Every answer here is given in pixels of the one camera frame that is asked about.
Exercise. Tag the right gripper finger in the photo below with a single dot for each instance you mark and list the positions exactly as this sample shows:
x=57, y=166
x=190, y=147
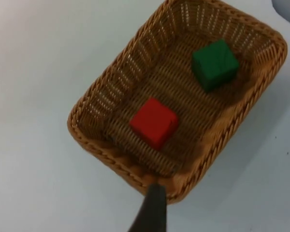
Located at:
x=151, y=210

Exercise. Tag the red cube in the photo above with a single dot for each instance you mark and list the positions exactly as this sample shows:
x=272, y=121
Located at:
x=153, y=123

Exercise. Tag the pale brown wicker basket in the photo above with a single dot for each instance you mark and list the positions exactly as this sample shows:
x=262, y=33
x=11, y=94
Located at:
x=159, y=96

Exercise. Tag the green cube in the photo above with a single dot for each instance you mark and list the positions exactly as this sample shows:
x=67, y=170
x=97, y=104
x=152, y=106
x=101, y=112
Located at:
x=213, y=65

